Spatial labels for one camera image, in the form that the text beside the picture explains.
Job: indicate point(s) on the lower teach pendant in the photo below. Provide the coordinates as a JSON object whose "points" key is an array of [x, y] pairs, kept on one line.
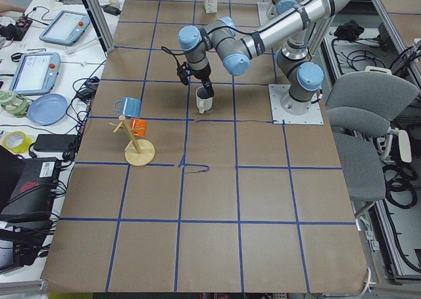
{"points": [[36, 73]]}

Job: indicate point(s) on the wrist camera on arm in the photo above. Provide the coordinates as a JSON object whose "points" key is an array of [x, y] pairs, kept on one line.
{"points": [[183, 72]]}

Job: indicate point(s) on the upper teach pendant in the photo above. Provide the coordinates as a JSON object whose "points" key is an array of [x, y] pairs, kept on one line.
{"points": [[66, 28]]}

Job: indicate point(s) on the aluminium frame post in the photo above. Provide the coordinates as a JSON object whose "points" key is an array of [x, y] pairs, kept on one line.
{"points": [[100, 25]]}

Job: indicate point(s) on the black electronics box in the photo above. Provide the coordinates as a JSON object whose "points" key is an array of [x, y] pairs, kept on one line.
{"points": [[32, 195]]}

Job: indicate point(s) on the green tape rolls stack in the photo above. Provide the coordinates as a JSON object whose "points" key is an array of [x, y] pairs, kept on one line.
{"points": [[14, 104]]}

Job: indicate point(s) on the orange cup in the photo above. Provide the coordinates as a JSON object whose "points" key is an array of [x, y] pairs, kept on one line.
{"points": [[138, 127]]}

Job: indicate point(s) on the grey office chair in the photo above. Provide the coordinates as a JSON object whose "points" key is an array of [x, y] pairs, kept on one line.
{"points": [[360, 107]]}

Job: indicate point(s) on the wooden mug tree stand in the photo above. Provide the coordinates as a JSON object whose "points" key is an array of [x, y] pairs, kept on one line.
{"points": [[139, 151]]}

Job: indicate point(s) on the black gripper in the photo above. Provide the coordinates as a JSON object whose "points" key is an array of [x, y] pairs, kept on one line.
{"points": [[202, 75]]}

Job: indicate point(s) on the blue mug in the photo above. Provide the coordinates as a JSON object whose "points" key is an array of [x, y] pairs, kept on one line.
{"points": [[128, 107]]}

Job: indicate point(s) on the light blue plate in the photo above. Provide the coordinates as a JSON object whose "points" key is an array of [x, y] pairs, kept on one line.
{"points": [[47, 109]]}

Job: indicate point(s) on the white ribbed mug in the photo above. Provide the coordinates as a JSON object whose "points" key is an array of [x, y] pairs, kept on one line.
{"points": [[203, 100]]}

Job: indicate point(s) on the black power adapter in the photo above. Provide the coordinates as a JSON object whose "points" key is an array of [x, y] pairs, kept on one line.
{"points": [[53, 142]]}

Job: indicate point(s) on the yellow tape roll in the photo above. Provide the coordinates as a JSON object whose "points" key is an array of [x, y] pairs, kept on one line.
{"points": [[17, 142]]}

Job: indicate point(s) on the teach pendant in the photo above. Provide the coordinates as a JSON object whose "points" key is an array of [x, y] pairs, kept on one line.
{"points": [[36, 73], [66, 28]]}

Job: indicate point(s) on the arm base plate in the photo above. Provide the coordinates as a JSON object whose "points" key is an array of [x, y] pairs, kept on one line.
{"points": [[287, 111], [263, 8]]}

